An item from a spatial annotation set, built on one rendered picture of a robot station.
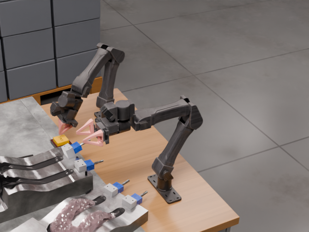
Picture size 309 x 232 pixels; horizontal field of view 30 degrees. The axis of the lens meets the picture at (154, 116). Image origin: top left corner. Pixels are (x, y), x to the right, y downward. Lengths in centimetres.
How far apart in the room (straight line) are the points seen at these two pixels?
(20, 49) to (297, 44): 289
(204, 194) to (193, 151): 164
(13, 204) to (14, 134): 62
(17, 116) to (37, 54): 140
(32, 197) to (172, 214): 58
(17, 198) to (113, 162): 55
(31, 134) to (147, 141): 58
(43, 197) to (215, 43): 365
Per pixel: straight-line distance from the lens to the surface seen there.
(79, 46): 457
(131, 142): 287
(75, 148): 261
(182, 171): 270
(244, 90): 503
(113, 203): 242
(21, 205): 244
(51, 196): 248
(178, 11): 650
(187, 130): 242
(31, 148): 285
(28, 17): 428
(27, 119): 306
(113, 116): 220
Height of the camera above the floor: 245
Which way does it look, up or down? 33 degrees down
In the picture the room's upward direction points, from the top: 3 degrees clockwise
